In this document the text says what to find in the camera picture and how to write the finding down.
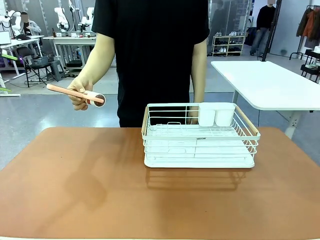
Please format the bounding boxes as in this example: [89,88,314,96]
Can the person's right forearm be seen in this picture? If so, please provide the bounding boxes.
[77,31,116,86]

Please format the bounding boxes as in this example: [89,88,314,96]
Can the white drip tray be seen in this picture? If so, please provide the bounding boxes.
[144,152,256,169]

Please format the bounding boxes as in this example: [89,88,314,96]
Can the black pole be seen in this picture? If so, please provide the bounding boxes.
[261,0,283,62]

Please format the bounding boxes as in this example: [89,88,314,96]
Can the white background workbench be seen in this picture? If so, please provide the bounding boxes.
[42,35,97,71]

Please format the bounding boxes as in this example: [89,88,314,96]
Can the person's left hand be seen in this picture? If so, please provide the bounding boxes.
[186,105,200,125]

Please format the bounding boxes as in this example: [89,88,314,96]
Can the person's left forearm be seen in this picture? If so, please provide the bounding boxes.
[190,37,208,111]

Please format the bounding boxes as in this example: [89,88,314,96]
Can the white side table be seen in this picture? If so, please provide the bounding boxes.
[210,60,320,140]

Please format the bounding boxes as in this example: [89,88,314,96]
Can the grey plastic stool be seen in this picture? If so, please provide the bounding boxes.
[45,59,66,82]

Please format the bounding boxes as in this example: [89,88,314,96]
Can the seated person in grey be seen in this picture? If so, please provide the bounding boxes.
[19,11,42,37]

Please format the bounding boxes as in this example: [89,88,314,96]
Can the person's right hand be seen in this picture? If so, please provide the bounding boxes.
[66,75,94,111]

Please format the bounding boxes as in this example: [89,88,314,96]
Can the wooden shoe shelf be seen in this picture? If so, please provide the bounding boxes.
[211,34,247,57]

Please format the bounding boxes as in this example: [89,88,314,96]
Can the standing person in black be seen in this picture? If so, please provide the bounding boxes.
[249,0,277,57]

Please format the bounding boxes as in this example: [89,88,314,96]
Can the pink chopsticks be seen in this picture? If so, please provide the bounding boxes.
[46,83,107,108]

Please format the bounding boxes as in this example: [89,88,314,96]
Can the person's black t-shirt torso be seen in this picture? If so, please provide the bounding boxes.
[91,0,211,128]

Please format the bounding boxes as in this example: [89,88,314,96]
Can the clothes rack with jackets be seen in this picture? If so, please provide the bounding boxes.
[289,4,320,61]

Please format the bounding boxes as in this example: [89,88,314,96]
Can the white wire dish rack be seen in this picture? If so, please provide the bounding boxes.
[141,102,261,164]

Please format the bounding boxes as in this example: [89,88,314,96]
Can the black folding chair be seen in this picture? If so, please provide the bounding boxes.
[16,46,59,88]

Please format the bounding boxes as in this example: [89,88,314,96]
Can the white plastic cutlery holder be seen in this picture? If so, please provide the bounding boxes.
[198,102,236,127]

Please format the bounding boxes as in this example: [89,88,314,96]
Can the white background desk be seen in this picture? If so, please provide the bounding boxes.
[0,34,45,97]

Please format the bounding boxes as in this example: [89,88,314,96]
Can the black rolling cart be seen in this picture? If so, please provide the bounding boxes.
[300,48,320,84]

